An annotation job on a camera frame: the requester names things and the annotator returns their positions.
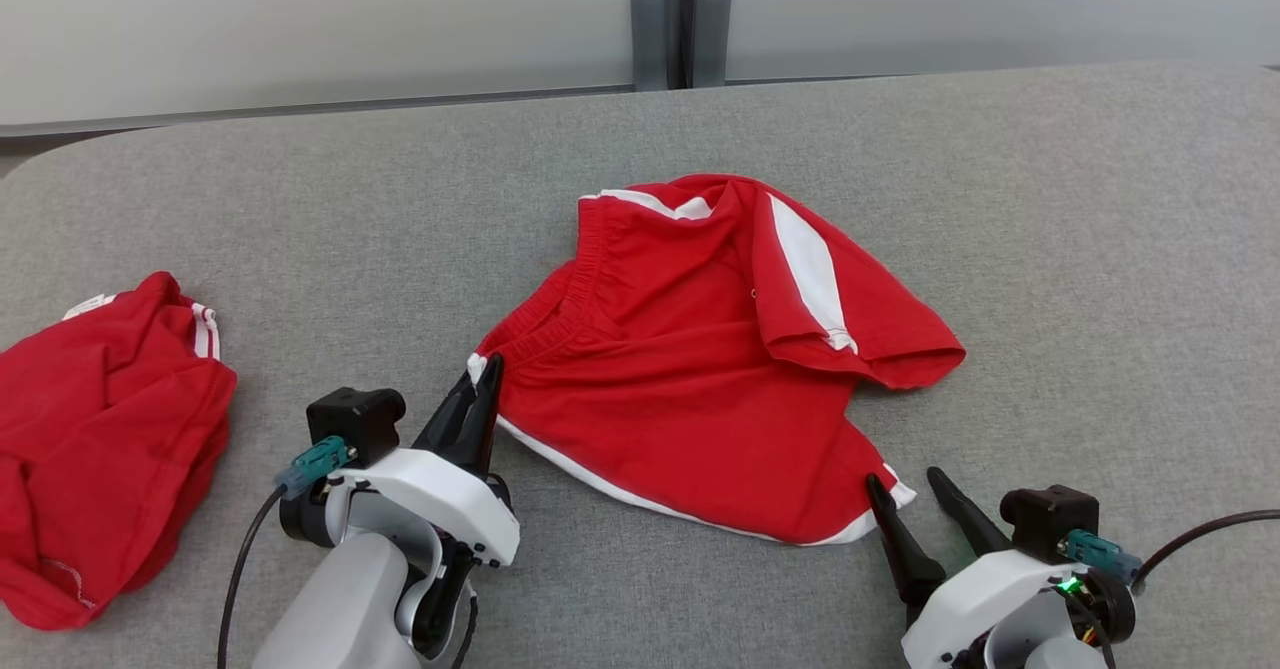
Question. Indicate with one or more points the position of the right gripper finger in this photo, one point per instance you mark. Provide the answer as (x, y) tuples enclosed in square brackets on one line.
[(908, 559), (970, 527)]

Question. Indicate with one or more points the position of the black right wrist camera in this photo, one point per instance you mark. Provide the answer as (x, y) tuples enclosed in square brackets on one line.
[(1045, 519)]

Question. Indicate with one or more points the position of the red shorts with white stripes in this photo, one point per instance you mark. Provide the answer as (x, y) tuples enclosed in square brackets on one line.
[(680, 379)]

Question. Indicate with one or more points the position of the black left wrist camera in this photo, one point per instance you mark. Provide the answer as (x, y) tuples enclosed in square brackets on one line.
[(355, 424)]

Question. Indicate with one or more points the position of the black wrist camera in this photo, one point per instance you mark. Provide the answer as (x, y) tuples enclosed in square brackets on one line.
[(1045, 519), (355, 424)]

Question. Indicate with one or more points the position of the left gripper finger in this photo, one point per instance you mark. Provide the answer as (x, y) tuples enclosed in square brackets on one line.
[(445, 434), (485, 419)]

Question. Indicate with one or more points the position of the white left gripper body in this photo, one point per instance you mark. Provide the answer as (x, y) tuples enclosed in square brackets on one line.
[(440, 499)]

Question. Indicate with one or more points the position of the grey wall partition post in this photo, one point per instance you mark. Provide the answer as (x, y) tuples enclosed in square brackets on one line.
[(650, 29)]

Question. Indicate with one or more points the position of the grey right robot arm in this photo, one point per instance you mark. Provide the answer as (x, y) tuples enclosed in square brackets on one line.
[(1060, 644)]

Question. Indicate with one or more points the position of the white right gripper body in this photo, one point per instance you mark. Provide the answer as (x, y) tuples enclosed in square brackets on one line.
[(965, 599)]

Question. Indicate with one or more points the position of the red Bulls 23 jersey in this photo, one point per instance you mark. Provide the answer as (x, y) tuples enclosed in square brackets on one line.
[(100, 449)]

